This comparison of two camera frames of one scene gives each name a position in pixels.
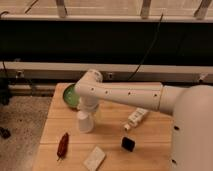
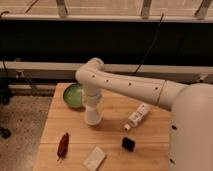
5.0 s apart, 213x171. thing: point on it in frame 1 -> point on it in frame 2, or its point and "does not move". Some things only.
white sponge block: [94, 159] does not move
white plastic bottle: [134, 118] does not move
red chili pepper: [62, 146] does not move
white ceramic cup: [85, 122] -> [93, 117]
